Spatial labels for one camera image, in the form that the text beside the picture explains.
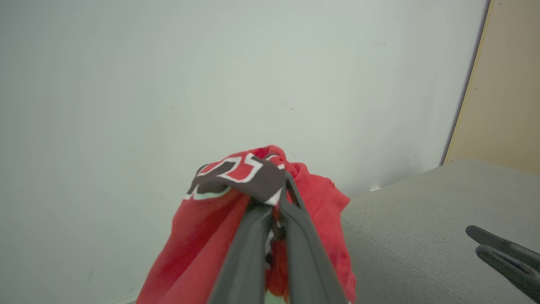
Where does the beige wooden panel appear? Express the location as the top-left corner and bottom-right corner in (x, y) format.
(441, 0), (540, 174)

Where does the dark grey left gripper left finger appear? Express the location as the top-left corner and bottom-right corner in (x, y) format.
(209, 202), (274, 304)

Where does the grey fabric sofa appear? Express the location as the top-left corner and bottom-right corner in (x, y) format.
(340, 159), (540, 304)

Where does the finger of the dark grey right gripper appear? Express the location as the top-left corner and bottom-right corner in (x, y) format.
(475, 246), (540, 303)
(466, 225), (540, 271)

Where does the red jersey with black lettering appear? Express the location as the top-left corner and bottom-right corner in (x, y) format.
(136, 145), (357, 304)

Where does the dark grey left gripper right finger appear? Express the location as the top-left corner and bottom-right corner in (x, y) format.
(278, 171), (349, 304)

